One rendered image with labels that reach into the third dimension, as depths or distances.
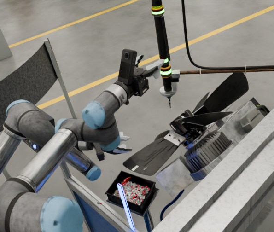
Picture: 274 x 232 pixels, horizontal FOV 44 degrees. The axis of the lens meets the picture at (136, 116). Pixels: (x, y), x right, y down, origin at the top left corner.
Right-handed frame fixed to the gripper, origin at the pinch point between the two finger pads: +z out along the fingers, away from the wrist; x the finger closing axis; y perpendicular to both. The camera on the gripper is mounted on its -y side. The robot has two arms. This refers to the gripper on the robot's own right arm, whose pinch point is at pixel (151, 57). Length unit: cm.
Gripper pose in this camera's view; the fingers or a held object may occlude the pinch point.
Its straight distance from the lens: 124.2
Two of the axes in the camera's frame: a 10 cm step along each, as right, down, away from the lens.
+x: 8.0, 2.7, -5.4
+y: 1.6, 7.6, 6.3
